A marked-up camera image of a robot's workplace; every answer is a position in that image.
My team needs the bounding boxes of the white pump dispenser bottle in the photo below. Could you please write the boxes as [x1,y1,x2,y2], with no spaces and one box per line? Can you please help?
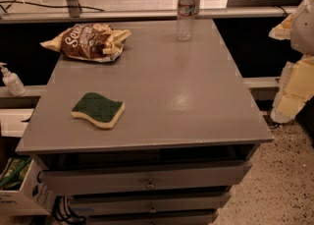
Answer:
[0,63,26,96]

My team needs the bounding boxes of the middle grey drawer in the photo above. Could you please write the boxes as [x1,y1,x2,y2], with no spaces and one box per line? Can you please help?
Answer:
[69,192,231,216]

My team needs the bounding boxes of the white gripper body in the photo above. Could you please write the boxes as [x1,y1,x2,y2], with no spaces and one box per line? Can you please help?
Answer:
[290,0,314,55]

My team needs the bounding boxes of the grey drawer cabinet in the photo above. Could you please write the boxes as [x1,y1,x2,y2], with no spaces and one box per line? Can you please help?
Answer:
[15,18,275,225]

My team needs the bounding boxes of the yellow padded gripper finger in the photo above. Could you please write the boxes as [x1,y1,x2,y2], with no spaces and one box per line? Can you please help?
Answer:
[270,55,314,124]
[269,14,293,40]

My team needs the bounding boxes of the green and yellow sponge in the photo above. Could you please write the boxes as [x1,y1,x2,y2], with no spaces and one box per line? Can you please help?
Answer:
[71,92,125,129]

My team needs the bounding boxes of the metal frame rail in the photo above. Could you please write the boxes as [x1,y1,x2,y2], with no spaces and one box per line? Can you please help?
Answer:
[0,6,297,24]

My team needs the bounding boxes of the brown snack bag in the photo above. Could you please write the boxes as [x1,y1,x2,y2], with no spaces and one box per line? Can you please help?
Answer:
[40,23,131,63]

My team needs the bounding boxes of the clear plastic water bottle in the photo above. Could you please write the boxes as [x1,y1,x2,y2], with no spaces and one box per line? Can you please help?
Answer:
[177,0,196,41]

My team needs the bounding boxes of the bottom grey drawer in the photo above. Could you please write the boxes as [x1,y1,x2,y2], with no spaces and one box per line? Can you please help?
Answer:
[86,209,218,225]

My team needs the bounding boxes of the black cables under cabinet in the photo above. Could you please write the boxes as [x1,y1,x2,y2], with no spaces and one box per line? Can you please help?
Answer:
[52,196,87,225]

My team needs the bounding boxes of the top grey drawer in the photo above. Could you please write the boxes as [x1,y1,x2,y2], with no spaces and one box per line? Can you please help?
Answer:
[39,161,252,196]

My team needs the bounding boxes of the white cardboard box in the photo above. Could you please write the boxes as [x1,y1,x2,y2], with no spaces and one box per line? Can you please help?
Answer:
[0,161,56,216]

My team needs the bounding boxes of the grey drawer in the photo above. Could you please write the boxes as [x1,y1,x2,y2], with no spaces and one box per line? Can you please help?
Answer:
[86,209,218,225]
[69,192,231,216]
[39,161,252,196]

